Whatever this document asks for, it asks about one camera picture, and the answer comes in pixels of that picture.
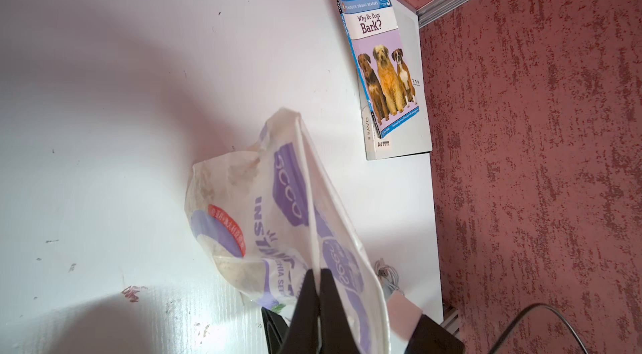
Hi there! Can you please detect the oats bag white purple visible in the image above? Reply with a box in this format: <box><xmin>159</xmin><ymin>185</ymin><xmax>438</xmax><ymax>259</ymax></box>
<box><xmin>185</xmin><ymin>108</ymin><xmax>391</xmax><ymax>353</ymax></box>

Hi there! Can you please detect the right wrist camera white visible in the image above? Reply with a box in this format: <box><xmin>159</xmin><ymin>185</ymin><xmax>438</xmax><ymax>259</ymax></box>
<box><xmin>386</xmin><ymin>290</ymin><xmax>423</xmax><ymax>342</ymax></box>

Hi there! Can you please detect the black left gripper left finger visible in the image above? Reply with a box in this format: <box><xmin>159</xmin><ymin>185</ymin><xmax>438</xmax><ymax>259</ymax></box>
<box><xmin>279</xmin><ymin>270</ymin><xmax>320</xmax><ymax>354</ymax></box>

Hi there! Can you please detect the dog book blue cover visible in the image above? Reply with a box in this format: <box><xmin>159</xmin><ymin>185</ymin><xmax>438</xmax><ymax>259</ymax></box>
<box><xmin>336</xmin><ymin>0</ymin><xmax>420</xmax><ymax>138</ymax></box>

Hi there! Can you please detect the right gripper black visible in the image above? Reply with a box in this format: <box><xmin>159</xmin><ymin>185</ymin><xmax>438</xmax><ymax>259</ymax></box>
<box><xmin>404</xmin><ymin>315</ymin><xmax>465</xmax><ymax>354</ymax></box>

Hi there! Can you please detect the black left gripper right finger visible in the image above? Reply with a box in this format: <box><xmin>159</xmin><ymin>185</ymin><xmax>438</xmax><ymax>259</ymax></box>
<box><xmin>319</xmin><ymin>269</ymin><xmax>359</xmax><ymax>354</ymax></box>

